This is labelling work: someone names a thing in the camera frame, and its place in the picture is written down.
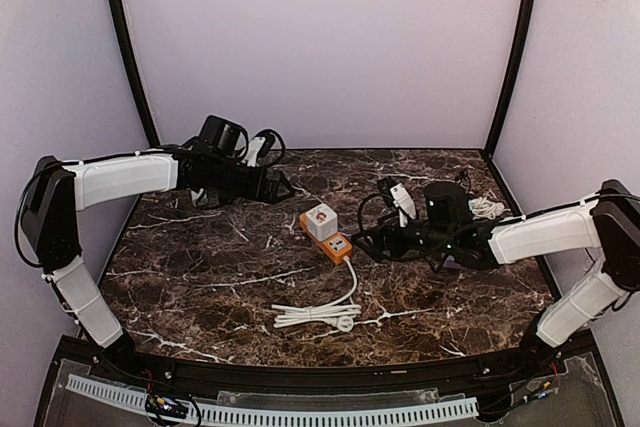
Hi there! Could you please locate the black front rail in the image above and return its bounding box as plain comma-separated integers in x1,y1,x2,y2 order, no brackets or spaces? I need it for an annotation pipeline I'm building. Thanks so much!
49,329,596,398

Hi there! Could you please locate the white coiled power cord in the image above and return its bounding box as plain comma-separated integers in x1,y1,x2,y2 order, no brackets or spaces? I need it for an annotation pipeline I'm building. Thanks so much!
271,255,362,334

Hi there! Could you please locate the white slotted cable duct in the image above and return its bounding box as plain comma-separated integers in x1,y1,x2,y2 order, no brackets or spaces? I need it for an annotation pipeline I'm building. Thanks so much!
64,374,479,426

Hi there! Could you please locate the left black frame post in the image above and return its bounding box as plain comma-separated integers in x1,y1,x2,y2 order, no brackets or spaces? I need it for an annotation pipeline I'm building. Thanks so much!
108,0,161,147

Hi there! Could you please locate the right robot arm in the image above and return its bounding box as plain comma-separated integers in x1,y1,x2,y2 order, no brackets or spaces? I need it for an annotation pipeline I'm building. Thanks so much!
351,178,639,352

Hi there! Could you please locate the purple power strip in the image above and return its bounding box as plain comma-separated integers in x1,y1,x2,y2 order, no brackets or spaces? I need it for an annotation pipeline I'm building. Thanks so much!
442,256,462,269

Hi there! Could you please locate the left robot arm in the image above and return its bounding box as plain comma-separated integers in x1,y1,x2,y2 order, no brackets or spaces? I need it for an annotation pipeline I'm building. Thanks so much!
14,146,294,350

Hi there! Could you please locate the white cube adapter with sticker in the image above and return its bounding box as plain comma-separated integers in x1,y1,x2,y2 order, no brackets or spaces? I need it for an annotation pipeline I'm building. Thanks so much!
304,203,338,242

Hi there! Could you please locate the orange power strip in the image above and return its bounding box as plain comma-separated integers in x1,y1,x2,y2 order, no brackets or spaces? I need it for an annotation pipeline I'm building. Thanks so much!
299,214,353,265

